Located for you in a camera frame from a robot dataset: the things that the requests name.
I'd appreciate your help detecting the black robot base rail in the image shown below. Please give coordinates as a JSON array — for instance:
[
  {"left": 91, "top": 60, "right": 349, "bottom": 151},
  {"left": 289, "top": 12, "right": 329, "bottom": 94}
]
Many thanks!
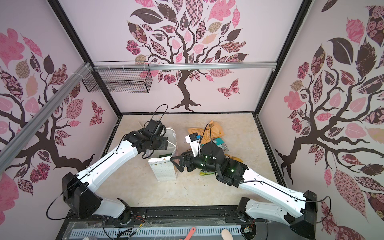
[{"left": 56, "top": 205, "right": 294, "bottom": 240}]

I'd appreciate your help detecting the grey slotted cable duct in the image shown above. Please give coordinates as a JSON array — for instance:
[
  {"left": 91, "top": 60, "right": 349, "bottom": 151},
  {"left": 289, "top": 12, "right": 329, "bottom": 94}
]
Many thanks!
[{"left": 66, "top": 226, "right": 242, "bottom": 240}]

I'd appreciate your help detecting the teal pink snack packet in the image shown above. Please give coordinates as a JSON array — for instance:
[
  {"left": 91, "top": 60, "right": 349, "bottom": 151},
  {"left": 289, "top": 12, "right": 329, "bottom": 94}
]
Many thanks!
[{"left": 213, "top": 138, "right": 229, "bottom": 152}]

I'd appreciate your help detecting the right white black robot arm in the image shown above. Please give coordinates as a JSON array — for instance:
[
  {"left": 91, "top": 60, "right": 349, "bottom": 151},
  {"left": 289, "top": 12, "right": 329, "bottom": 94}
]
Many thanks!
[{"left": 170, "top": 142, "right": 318, "bottom": 240}]

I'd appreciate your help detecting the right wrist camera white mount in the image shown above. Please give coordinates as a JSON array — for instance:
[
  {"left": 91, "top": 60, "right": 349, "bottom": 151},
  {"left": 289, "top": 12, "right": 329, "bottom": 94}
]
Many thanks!
[{"left": 185, "top": 133, "right": 201, "bottom": 157}]

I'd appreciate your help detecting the green snack packet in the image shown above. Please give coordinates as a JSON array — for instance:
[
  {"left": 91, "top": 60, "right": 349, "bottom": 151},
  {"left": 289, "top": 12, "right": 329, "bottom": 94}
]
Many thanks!
[
  {"left": 199, "top": 170, "right": 215, "bottom": 176},
  {"left": 159, "top": 154, "right": 172, "bottom": 158}
]

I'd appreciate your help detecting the pink plastic tool handle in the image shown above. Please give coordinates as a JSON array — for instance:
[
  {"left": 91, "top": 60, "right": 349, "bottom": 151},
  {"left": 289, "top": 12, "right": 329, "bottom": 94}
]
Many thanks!
[{"left": 180, "top": 227, "right": 196, "bottom": 240}]

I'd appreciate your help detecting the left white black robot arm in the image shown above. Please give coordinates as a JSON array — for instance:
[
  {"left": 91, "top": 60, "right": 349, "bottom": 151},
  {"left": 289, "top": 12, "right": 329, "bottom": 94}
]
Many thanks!
[{"left": 62, "top": 120, "right": 168, "bottom": 225}]

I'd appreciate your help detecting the diagonal aluminium rail left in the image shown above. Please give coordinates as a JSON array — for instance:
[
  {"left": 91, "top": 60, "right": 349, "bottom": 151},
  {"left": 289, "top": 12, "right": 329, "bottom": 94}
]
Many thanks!
[{"left": 1, "top": 63, "right": 92, "bottom": 173}]

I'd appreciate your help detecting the white patterned paper gift bag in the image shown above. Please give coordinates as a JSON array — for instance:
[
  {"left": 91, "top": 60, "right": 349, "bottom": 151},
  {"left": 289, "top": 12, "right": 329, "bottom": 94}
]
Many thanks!
[{"left": 148, "top": 128, "right": 178, "bottom": 182}]

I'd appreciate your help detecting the yellow snack packet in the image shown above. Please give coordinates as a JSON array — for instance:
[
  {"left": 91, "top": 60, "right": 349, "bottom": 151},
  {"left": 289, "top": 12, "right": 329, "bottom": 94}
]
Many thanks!
[{"left": 225, "top": 154, "right": 243, "bottom": 163}]

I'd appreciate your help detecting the horizontal aluminium rail back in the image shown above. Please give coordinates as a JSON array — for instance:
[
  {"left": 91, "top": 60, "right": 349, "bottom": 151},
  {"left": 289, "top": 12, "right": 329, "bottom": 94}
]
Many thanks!
[{"left": 93, "top": 62, "right": 277, "bottom": 71}]

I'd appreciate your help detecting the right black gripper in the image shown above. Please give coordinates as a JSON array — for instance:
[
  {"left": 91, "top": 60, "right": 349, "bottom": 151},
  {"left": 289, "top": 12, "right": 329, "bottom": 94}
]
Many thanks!
[{"left": 171, "top": 148, "right": 221, "bottom": 175}]

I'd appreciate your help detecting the orange-brown snack bag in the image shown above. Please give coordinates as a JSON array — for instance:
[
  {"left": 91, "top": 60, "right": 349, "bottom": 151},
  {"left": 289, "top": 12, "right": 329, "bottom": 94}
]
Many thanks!
[{"left": 188, "top": 121, "right": 225, "bottom": 145}]

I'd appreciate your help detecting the beige oval object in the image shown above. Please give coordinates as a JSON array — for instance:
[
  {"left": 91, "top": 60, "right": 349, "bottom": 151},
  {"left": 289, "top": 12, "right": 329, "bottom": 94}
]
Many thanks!
[{"left": 221, "top": 229, "right": 234, "bottom": 240}]

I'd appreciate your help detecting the black wire mesh basket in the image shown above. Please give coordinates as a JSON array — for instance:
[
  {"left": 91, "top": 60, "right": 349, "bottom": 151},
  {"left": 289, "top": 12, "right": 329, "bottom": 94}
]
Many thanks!
[{"left": 82, "top": 60, "right": 153, "bottom": 94}]

